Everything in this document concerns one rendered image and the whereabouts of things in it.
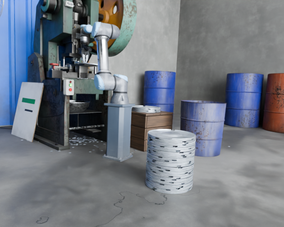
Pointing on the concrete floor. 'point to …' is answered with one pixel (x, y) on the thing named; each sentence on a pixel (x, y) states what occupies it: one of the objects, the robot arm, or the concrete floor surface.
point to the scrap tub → (204, 124)
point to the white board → (27, 110)
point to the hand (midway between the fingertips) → (84, 62)
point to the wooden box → (164, 117)
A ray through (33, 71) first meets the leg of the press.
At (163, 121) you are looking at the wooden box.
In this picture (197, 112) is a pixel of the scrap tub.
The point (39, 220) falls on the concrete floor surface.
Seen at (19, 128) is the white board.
